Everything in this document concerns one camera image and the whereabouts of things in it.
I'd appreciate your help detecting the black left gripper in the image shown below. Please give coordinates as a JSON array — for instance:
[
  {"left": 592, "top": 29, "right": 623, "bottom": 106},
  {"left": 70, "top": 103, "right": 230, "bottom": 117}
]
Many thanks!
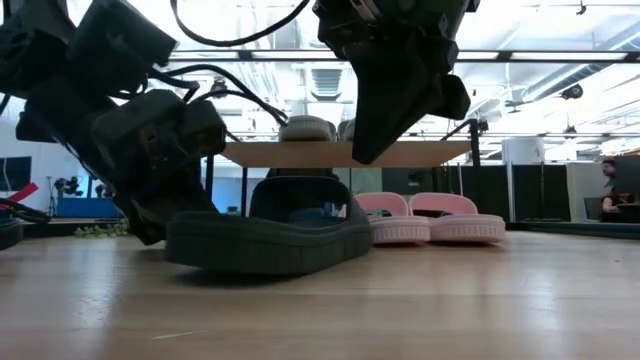
[{"left": 92, "top": 89, "right": 217, "bottom": 246}]

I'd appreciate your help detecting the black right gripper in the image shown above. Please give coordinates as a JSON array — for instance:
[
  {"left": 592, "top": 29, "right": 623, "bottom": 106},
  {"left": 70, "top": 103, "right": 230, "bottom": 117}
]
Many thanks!
[{"left": 312, "top": 0, "right": 481, "bottom": 165}]

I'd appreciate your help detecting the light grey slide sandal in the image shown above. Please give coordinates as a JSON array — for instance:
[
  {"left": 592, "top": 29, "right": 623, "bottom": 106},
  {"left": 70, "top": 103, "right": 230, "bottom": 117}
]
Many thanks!
[
  {"left": 337, "top": 118, "right": 357, "bottom": 143},
  {"left": 278, "top": 114, "right": 335, "bottom": 143}
]

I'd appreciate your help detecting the dark green slide sandal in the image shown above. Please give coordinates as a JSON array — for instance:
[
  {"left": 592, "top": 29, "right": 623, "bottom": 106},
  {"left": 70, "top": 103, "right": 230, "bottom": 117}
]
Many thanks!
[{"left": 164, "top": 174, "right": 374, "bottom": 276}]

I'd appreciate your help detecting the pink slide sandal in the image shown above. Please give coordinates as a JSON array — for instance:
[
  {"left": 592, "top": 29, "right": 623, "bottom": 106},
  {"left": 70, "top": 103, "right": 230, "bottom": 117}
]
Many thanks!
[
  {"left": 409, "top": 192, "right": 507, "bottom": 244},
  {"left": 354, "top": 192, "right": 432, "bottom": 245}
]

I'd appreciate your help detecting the wooden shelf board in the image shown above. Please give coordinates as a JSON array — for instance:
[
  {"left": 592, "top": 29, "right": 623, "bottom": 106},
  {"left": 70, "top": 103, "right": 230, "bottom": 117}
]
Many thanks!
[{"left": 219, "top": 140, "right": 474, "bottom": 169}]

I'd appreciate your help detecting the ceiling air vent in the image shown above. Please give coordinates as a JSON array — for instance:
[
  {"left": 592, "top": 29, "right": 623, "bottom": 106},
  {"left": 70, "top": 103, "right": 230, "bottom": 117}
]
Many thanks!
[{"left": 310, "top": 67, "right": 345, "bottom": 102}]

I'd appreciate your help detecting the pale green leafy sprig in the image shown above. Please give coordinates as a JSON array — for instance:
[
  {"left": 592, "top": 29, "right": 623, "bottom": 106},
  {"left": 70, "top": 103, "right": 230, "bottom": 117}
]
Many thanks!
[{"left": 73, "top": 222, "right": 130, "bottom": 239}]

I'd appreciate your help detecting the blue bin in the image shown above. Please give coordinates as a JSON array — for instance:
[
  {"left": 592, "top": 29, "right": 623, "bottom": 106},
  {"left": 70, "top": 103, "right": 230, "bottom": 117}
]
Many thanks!
[{"left": 55, "top": 197, "right": 124, "bottom": 219}]

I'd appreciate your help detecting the dark low platform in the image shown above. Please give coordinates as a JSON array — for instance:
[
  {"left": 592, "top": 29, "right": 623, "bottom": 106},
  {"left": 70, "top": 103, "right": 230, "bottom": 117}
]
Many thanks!
[{"left": 22, "top": 217, "right": 126, "bottom": 237}]

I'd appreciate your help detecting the long linear ceiling light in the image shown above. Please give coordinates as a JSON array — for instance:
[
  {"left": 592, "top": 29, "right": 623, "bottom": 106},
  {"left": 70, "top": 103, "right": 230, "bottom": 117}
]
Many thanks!
[{"left": 169, "top": 48, "right": 640, "bottom": 64}]

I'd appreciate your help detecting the white panel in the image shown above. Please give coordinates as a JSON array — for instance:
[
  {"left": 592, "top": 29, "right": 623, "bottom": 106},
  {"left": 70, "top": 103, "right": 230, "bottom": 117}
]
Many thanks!
[{"left": 566, "top": 162, "right": 609, "bottom": 224}]

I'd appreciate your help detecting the dark office chair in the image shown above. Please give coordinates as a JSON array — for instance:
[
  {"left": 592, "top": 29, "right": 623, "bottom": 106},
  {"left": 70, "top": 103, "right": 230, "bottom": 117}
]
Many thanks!
[{"left": 583, "top": 196, "right": 604, "bottom": 222}]

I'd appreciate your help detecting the person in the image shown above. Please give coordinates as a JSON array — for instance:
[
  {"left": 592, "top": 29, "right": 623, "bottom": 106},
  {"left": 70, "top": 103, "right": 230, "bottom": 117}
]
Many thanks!
[{"left": 599, "top": 158, "right": 633, "bottom": 224}]

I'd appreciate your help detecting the black desk monitor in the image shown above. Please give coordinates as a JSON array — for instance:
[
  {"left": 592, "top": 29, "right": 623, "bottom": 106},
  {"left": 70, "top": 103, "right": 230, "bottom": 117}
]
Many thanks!
[{"left": 613, "top": 154, "right": 640, "bottom": 204}]

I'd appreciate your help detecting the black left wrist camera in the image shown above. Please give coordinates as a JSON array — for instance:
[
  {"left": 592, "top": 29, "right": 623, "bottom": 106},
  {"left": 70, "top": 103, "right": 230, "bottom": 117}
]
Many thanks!
[{"left": 182, "top": 99, "right": 227, "bottom": 157}]

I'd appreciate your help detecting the black metal shelf frame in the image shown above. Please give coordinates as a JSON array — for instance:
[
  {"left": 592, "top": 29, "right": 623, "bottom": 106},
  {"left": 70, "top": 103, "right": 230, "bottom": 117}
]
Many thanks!
[{"left": 203, "top": 118, "right": 482, "bottom": 217}]

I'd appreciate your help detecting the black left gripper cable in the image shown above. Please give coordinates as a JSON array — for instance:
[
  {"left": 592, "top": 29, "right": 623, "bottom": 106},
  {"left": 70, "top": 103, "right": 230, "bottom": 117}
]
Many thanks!
[{"left": 149, "top": 63, "right": 290, "bottom": 127}]

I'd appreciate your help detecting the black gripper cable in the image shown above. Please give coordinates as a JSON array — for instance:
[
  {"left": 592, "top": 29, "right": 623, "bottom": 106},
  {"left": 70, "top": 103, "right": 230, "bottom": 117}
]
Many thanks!
[
  {"left": 169, "top": 0, "right": 312, "bottom": 49},
  {"left": 149, "top": 63, "right": 290, "bottom": 127}
]

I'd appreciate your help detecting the thin black horizontal rail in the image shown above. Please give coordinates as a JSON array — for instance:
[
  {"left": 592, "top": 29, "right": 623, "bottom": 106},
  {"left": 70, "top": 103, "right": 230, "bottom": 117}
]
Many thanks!
[{"left": 227, "top": 131, "right": 640, "bottom": 139}]

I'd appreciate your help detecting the black wall monitor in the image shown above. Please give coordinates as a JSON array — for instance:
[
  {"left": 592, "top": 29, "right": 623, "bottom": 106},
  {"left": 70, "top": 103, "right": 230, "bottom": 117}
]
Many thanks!
[{"left": 0, "top": 156, "right": 33, "bottom": 192}]

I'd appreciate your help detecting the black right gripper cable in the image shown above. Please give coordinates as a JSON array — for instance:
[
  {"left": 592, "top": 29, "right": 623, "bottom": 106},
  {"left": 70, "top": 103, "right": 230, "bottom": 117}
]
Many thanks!
[{"left": 169, "top": 0, "right": 312, "bottom": 49}]

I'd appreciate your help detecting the black partition wall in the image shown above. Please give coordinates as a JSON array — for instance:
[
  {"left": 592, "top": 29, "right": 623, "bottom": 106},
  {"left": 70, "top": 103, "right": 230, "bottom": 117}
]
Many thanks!
[{"left": 382, "top": 165, "right": 571, "bottom": 224}]

